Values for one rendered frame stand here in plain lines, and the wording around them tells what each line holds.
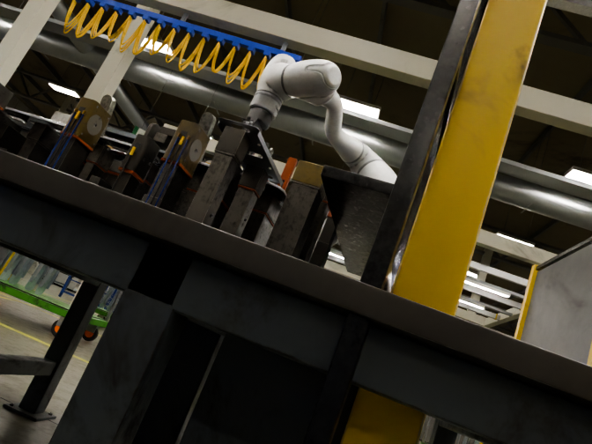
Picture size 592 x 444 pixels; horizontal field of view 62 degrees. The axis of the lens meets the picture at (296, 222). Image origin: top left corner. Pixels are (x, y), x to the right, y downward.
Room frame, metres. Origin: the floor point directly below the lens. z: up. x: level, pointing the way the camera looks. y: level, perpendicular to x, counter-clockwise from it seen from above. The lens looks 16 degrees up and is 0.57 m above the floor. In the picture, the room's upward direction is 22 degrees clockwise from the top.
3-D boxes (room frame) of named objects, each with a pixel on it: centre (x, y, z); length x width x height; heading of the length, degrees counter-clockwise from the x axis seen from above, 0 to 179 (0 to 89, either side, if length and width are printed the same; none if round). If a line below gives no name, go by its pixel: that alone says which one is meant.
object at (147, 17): (4.20, 1.75, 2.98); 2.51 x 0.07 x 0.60; 80
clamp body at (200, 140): (1.21, 0.34, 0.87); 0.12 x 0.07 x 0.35; 163
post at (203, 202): (1.00, 0.19, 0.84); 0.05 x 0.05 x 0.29; 73
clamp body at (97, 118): (1.34, 0.67, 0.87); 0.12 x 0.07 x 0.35; 163
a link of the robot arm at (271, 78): (1.40, 0.22, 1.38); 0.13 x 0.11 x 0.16; 46
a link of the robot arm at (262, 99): (1.41, 0.23, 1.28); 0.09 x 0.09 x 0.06
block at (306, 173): (1.21, 0.00, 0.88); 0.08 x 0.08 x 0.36; 73
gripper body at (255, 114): (1.41, 0.23, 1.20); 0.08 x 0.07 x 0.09; 163
